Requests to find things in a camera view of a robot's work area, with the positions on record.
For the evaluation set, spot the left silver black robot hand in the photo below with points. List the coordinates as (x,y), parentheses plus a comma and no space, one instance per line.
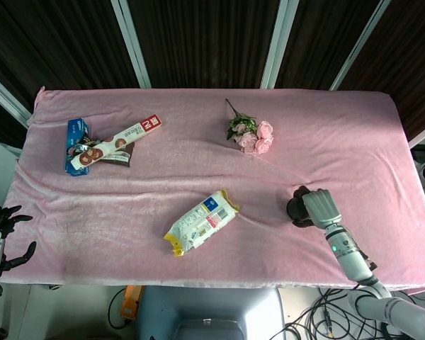
(0,244)

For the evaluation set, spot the grey robot torso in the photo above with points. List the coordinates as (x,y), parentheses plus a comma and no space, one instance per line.
(209,311)

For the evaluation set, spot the brown cookie packet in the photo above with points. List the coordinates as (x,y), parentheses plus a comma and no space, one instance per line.
(122,157)

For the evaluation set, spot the small black round object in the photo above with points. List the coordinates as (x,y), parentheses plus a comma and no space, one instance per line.
(295,209)

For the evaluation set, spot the long white cookie box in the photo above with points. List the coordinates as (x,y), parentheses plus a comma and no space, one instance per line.
(120,140)

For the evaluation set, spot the orange tool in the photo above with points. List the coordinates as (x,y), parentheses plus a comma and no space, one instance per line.
(131,301)

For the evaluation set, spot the dark pleated curtain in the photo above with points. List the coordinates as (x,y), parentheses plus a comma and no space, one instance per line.
(205,35)

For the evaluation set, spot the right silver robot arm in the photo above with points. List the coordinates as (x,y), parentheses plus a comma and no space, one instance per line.
(354,262)

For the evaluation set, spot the pink plush table cloth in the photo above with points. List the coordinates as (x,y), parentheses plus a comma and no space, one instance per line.
(198,177)

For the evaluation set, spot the pink rose bouquet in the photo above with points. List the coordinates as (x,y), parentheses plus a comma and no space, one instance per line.
(256,140)

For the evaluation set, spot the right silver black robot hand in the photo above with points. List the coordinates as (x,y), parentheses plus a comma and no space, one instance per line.
(320,209)

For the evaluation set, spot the blue cookie box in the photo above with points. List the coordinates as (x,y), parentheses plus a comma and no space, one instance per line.
(75,129)

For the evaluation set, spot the white yellow snack bag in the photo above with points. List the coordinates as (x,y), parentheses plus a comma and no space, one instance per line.
(202,223)

